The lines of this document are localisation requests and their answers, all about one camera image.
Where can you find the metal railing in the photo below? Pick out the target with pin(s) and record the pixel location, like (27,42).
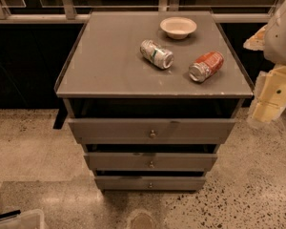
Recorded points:
(66,4)

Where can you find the grey middle drawer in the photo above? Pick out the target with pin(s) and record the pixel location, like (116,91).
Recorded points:
(150,161)

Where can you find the grey drawer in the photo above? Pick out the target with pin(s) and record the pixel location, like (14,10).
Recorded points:
(150,161)
(150,183)
(151,130)

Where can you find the green and white can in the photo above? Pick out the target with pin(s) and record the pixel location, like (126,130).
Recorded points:
(156,54)

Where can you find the grey top drawer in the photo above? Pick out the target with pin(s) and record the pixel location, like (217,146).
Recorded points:
(151,130)

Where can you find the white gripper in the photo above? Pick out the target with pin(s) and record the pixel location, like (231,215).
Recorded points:
(281,40)

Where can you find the white paper bowl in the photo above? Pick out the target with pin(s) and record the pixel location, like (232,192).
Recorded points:
(178,27)

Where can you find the clear plastic bin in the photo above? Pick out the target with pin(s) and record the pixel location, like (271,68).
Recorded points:
(32,219)

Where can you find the grey drawer cabinet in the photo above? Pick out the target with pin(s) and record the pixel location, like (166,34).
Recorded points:
(107,76)

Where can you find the orange soda can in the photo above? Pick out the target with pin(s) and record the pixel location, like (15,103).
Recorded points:
(205,66)

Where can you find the grey bottom drawer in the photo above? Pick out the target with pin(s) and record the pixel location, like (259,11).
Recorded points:
(150,183)

